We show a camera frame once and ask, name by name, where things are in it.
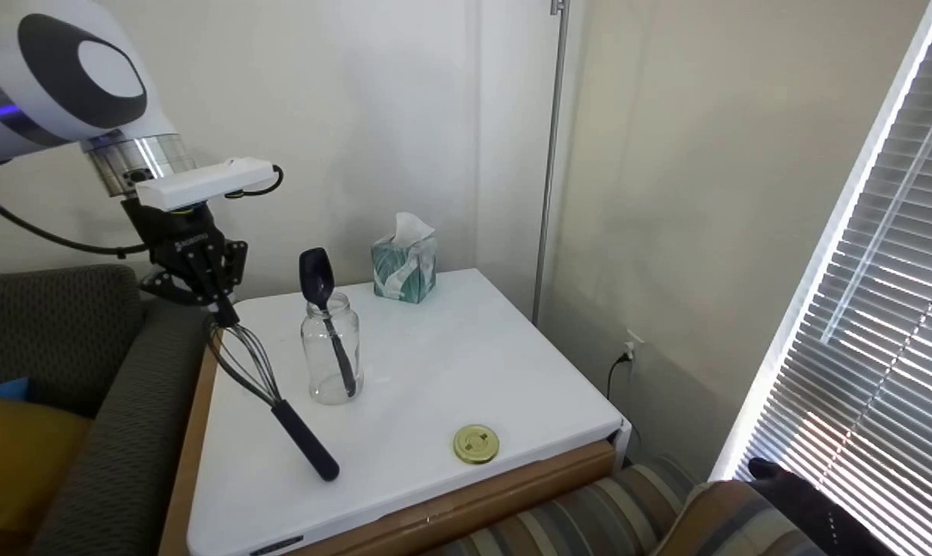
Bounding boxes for striped armchair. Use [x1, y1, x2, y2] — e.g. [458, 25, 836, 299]
[422, 463, 824, 556]

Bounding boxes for robot arm silver white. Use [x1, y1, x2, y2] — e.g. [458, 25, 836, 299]
[0, 0, 279, 326]

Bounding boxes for grey vertical pole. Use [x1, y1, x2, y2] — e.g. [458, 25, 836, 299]
[531, 0, 571, 325]

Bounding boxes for yellow cushion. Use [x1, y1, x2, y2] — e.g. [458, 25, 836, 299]
[0, 398, 91, 535]

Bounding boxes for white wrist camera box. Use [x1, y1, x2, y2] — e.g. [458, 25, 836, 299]
[136, 157, 275, 209]

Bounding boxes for metal whisk with black handle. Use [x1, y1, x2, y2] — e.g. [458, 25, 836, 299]
[211, 325, 340, 482]

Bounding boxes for black power cable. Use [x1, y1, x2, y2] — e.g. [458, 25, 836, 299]
[604, 349, 637, 400]

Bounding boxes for blue cushion corner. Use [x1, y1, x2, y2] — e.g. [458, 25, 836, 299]
[0, 378, 30, 400]

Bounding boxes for teal white tissue box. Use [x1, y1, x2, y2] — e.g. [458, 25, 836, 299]
[372, 213, 438, 302]

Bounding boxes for clear glass jar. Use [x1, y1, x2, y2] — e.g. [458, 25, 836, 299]
[299, 293, 366, 405]

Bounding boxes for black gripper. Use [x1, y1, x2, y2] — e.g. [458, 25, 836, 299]
[124, 200, 248, 326]

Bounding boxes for white board table top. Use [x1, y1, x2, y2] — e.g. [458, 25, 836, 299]
[184, 268, 630, 556]

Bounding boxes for round yellow-green lid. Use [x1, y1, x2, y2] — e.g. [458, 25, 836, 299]
[454, 423, 499, 466]

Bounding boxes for white window blinds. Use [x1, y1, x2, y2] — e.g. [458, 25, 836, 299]
[714, 0, 932, 556]

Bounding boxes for dark grey sofa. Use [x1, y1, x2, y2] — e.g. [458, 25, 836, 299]
[0, 266, 211, 556]

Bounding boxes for black spoon utensil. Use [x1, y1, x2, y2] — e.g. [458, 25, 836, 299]
[299, 248, 358, 405]

